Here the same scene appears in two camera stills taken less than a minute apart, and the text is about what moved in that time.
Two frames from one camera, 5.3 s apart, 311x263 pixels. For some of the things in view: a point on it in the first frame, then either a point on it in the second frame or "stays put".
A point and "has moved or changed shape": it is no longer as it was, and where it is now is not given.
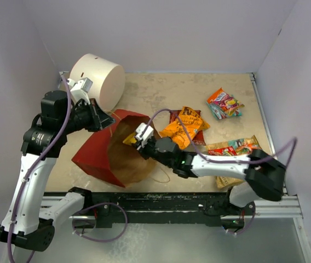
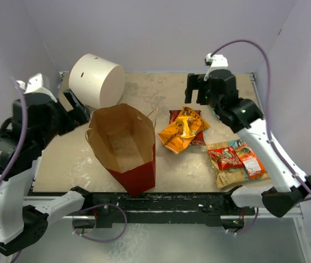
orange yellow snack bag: x=193 y=123 stays put
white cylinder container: x=108 y=78 stays put
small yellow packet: x=130 y=139 -> x=188 y=132
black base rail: x=163 y=209 stays put
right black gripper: x=142 y=149 -> x=196 y=81
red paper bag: x=105 y=155 has moved or changed shape
